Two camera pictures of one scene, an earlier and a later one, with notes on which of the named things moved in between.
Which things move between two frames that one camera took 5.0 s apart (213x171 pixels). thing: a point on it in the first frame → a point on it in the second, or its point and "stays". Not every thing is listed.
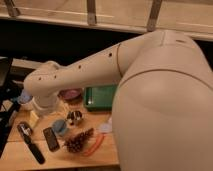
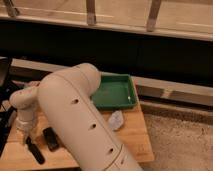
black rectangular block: [51, 139] stays
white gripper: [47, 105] → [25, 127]
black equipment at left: [10, 89] stays
